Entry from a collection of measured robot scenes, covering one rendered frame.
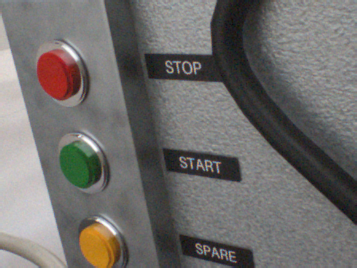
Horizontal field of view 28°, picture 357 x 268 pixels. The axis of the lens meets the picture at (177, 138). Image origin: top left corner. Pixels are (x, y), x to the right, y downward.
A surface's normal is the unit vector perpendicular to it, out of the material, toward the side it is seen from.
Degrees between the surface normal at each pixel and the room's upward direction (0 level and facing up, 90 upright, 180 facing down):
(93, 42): 90
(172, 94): 90
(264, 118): 73
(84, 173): 90
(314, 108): 90
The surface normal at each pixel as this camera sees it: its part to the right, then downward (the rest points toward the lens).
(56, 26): -0.60, 0.38
